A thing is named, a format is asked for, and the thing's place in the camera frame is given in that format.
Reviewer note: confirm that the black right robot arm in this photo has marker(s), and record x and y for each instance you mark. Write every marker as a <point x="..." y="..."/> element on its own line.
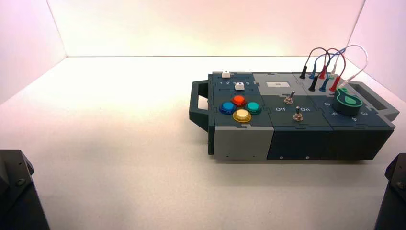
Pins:
<point x="393" y="196"/>

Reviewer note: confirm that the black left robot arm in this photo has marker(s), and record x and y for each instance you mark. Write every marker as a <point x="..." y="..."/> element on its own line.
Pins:
<point x="19" y="193"/>

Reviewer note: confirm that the blue round push button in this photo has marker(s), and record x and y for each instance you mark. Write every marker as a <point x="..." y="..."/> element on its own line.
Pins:
<point x="227" y="107"/>

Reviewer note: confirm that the red round push button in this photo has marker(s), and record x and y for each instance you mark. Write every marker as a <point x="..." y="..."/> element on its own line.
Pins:
<point x="238" y="100"/>

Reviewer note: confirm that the yellow round push button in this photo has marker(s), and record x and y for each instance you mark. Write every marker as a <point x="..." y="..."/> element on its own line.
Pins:
<point x="242" y="115"/>

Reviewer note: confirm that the white slider knob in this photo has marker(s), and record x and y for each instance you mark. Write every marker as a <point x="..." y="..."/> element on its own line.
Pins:
<point x="225" y="74"/>
<point x="239" y="86"/>

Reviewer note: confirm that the green round push button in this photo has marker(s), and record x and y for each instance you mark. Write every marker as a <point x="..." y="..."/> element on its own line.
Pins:
<point x="253" y="107"/>

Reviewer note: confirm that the dark teal control panel box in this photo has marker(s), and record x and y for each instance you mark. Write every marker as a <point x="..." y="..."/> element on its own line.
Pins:
<point x="298" y="139"/>

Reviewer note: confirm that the green rotary dial knob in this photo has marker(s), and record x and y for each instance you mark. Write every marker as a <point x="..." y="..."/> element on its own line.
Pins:
<point x="346" y="104"/>

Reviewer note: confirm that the metal toggle switch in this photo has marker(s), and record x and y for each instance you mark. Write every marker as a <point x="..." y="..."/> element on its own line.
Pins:
<point x="297" y="115"/>
<point x="289" y="98"/>

